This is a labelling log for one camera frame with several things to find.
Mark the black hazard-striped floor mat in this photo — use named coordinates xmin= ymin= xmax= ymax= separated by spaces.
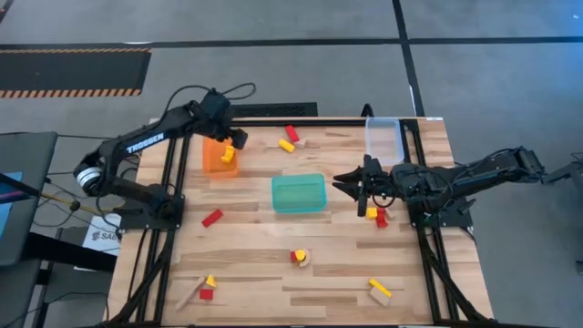
xmin=0 ymin=47 xmax=153 ymax=99

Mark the clear plastic bin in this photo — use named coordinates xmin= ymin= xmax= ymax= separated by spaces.
xmin=364 ymin=117 xmax=405 ymax=168

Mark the yellow plank block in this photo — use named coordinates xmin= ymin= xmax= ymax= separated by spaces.
xmin=368 ymin=278 xmax=394 ymax=299

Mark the wooden rectangular block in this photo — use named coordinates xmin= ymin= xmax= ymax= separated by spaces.
xmin=367 ymin=285 xmax=392 ymax=308

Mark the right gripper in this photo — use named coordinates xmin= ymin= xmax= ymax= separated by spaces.
xmin=332 ymin=154 xmax=402 ymax=219

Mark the long red block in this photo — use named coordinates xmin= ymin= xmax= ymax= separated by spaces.
xmin=201 ymin=208 xmax=225 ymax=229

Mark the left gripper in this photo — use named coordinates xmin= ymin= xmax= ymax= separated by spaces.
xmin=199 ymin=89 xmax=250 ymax=151

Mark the black aluminium rail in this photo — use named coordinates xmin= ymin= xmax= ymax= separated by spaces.
xmin=230 ymin=118 xmax=404 ymax=128

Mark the orange plastic bin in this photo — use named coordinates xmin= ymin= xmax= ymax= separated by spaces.
xmin=202 ymin=138 xmax=240 ymax=179

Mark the green plastic bin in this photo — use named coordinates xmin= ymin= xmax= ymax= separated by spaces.
xmin=271 ymin=172 xmax=328 ymax=214

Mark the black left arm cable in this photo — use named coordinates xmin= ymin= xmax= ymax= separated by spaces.
xmin=161 ymin=82 xmax=257 ymax=118

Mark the black aluminium frame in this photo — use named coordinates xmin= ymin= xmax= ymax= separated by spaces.
xmin=107 ymin=131 xmax=192 ymax=325
xmin=400 ymin=118 xmax=493 ymax=325

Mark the white paper sign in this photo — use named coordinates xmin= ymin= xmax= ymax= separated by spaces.
xmin=81 ymin=213 xmax=123 ymax=257

